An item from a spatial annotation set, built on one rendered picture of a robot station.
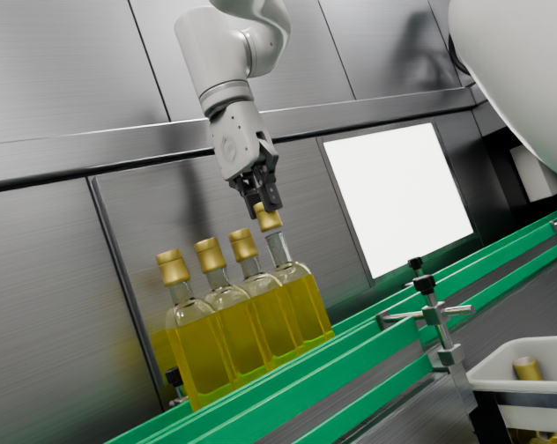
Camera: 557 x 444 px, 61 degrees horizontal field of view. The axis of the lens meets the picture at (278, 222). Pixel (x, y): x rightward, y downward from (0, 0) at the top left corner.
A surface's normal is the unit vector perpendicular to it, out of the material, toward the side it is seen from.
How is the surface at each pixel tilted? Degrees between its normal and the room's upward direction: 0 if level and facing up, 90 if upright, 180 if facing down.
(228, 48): 91
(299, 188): 90
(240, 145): 89
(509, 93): 100
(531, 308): 90
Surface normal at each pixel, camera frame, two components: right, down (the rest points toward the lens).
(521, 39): -0.74, 0.22
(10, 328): 0.54, -0.25
